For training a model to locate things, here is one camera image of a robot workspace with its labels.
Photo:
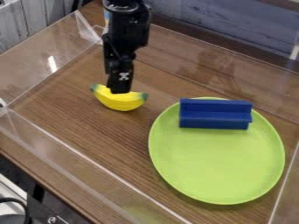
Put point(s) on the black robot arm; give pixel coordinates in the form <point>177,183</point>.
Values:
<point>120,3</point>

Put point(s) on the blue stepped block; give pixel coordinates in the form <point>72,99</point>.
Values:
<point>215,114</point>

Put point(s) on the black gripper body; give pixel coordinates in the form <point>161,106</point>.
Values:
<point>126,29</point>

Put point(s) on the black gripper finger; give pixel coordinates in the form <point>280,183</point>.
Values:
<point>108,57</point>
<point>120,75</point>

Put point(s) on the white labelled canister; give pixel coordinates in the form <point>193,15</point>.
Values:
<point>105,15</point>

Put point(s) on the green round plate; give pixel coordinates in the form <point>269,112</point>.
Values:
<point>219,166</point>

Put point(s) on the yellow toy banana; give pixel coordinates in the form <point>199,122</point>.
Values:
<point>118,102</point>

